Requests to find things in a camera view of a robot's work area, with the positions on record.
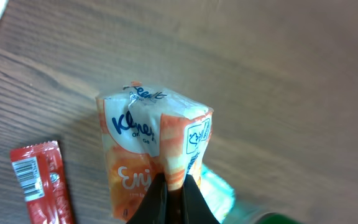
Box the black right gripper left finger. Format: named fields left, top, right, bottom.
left=127, top=173, right=168, bottom=224

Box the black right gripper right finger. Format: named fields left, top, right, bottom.
left=181, top=174, right=219, bottom=224

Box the teal tissue pack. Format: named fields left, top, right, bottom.
left=200, top=164, right=236, bottom=223

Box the orange Kleenex tissue pack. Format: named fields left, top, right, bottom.
left=96, top=82, right=213, bottom=221

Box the green lid jar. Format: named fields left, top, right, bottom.
left=228, top=202, right=301, bottom=224

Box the red white snack packet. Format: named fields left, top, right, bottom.
left=10, top=141, right=75, bottom=224

